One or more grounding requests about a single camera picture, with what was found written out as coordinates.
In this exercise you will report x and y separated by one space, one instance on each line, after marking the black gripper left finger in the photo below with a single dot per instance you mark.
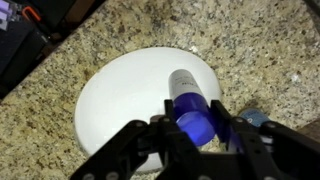
133 150

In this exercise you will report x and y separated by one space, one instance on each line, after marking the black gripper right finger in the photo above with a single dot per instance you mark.
266 150

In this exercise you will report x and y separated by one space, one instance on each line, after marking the small white bottle blue cap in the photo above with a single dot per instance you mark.
190 100

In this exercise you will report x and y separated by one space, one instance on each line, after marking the white oval sink basin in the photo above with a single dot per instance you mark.
126 100

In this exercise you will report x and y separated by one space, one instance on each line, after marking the black robot cart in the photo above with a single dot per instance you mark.
23 53

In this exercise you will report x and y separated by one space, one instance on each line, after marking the orange black clamp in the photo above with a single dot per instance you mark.
31 13

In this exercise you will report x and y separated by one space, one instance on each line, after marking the aluminium rail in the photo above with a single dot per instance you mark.
6 13

